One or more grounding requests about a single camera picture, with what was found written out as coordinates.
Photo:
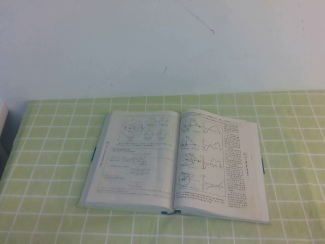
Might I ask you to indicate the technical hardcover book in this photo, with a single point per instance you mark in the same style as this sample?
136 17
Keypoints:
142 178

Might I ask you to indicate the green white checked tablecloth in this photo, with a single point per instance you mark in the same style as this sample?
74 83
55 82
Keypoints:
50 190

